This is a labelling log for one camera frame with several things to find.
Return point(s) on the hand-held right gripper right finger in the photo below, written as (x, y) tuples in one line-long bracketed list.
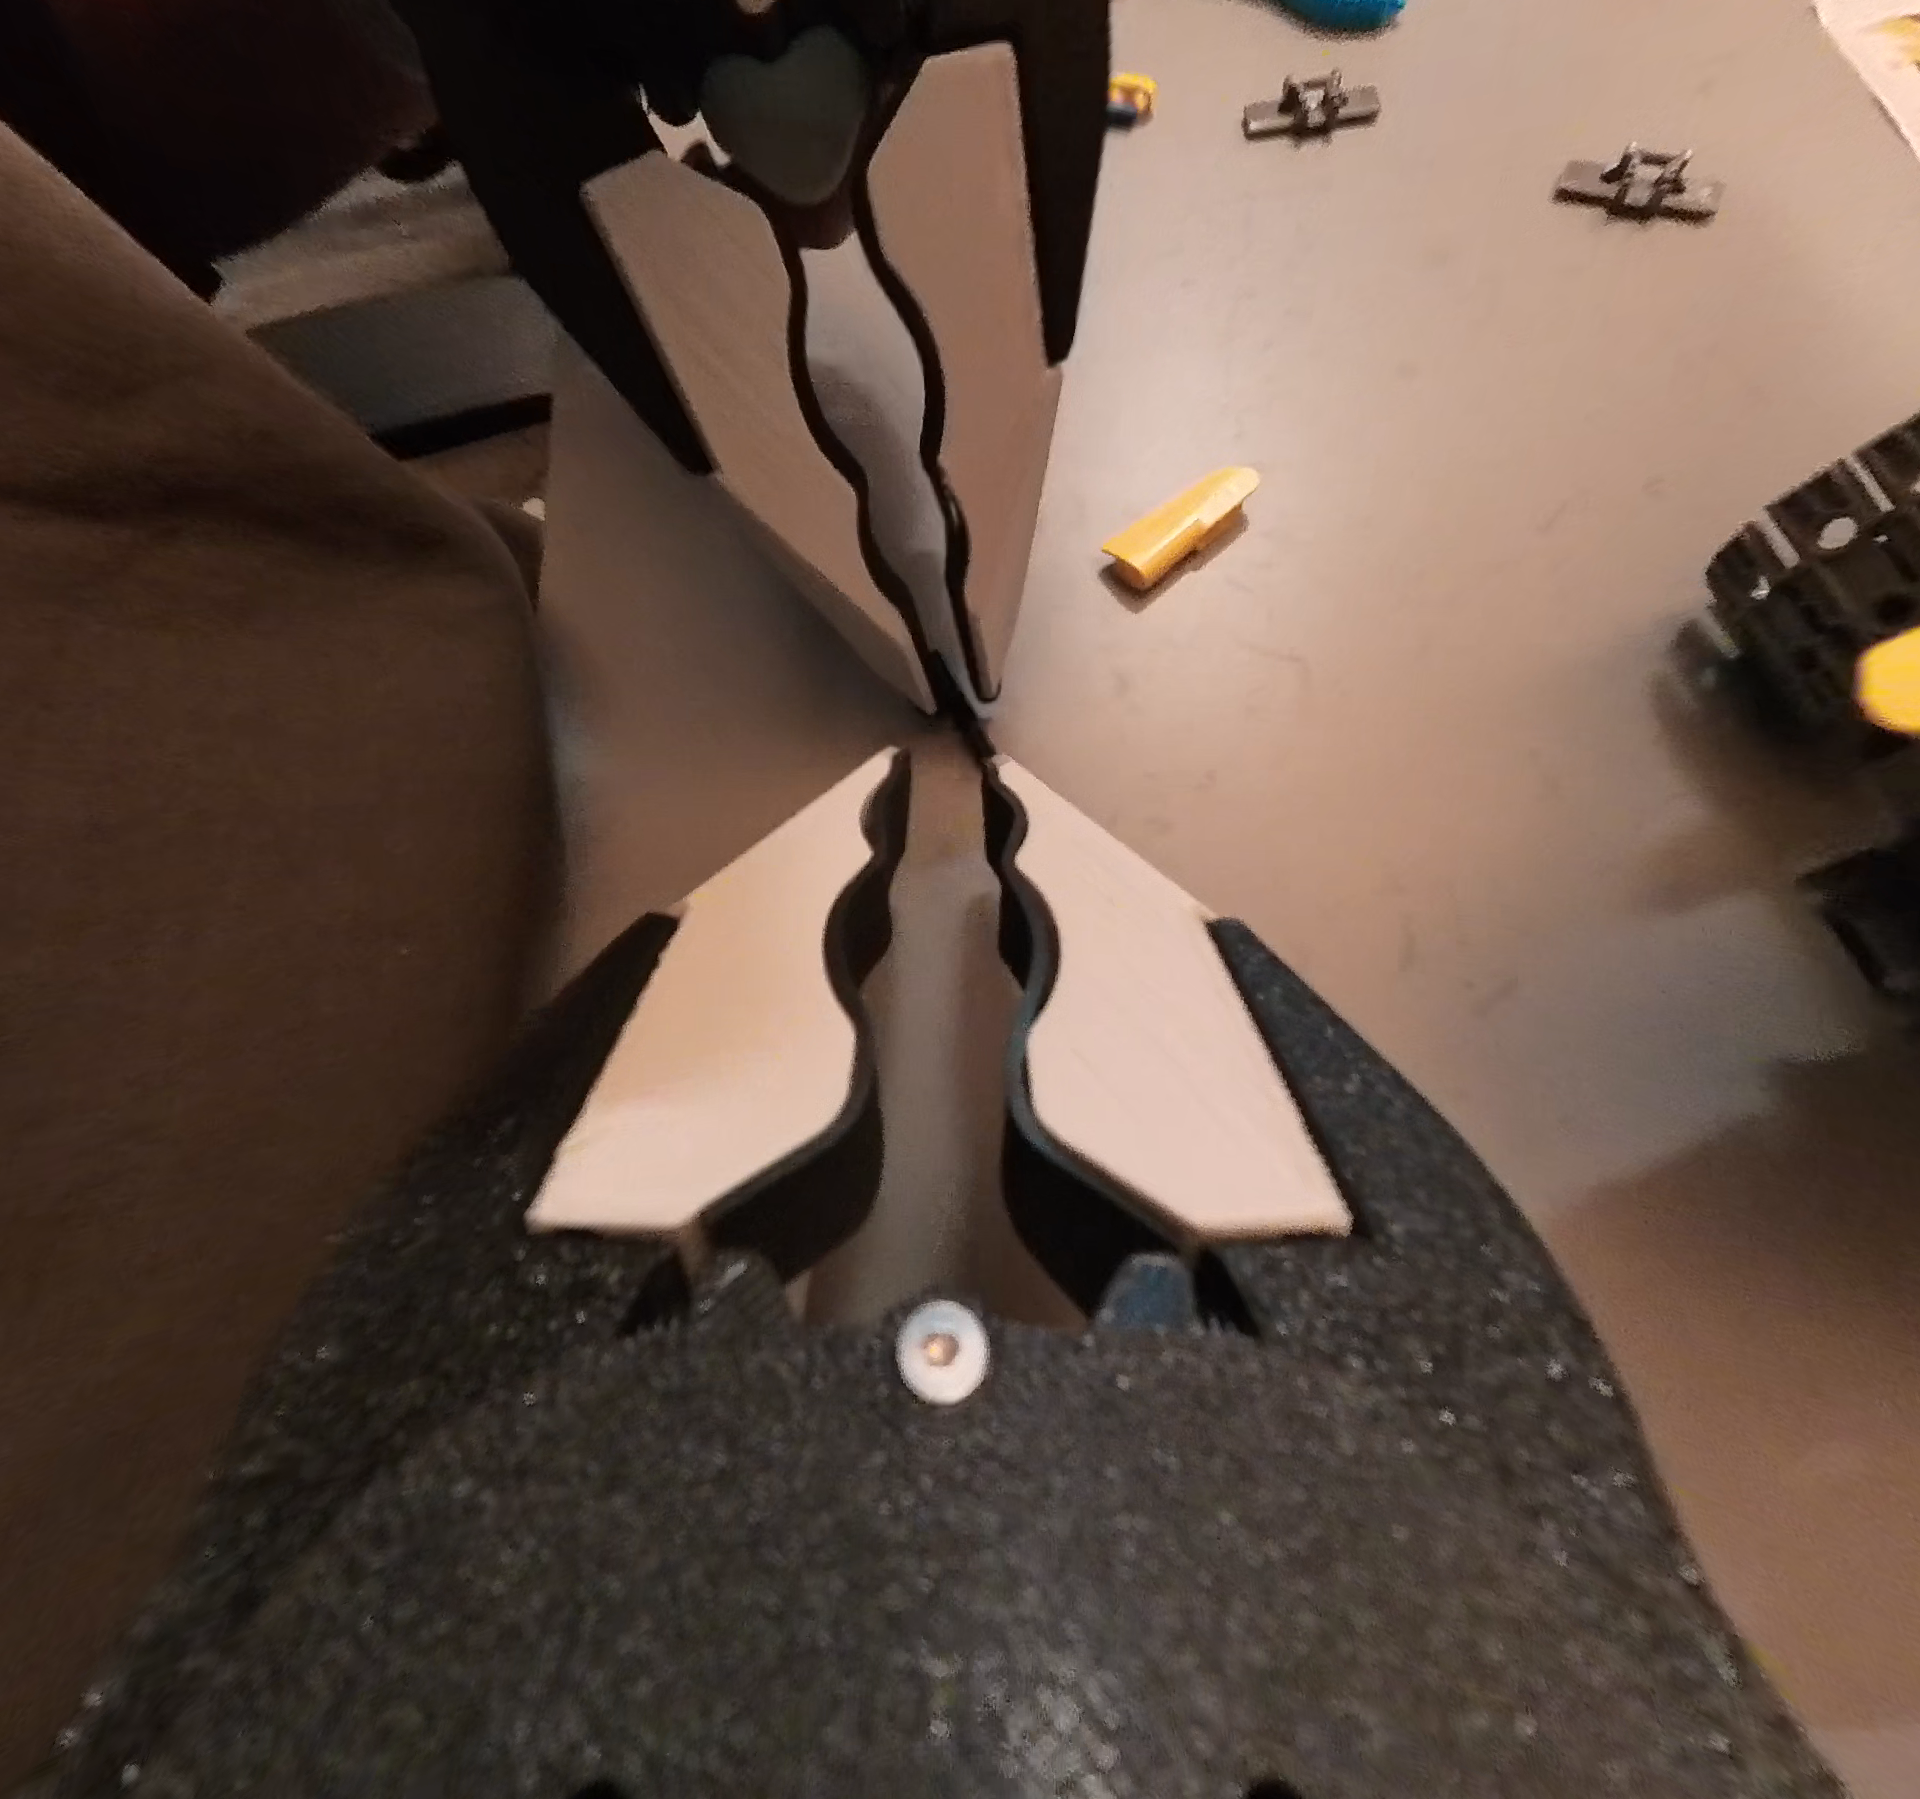
[(1171, 1079)]

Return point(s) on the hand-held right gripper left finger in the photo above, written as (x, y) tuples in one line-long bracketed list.
[(719, 1079)]

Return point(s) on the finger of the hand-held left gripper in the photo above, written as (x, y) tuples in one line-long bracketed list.
[(719, 329), (984, 301)]

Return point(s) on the yellow plastic toy piece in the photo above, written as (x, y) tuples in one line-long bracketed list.
[(1184, 532)]

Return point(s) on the black toy track link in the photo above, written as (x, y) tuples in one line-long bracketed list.
[(1638, 187), (1314, 107)]

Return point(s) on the person's left forearm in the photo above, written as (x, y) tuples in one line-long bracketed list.
[(149, 31)]

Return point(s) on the small blue yellow toy piece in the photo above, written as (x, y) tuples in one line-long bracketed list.
[(1132, 97)]

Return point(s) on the black office chair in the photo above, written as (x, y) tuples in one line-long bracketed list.
[(406, 375)]

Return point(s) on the person's brown shirt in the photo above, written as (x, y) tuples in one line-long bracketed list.
[(225, 855)]

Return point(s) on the yellow black tracked toy vehicle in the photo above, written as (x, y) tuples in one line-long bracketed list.
[(1786, 600)]

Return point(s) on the instruction booklet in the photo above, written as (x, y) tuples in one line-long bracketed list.
[(1875, 44)]

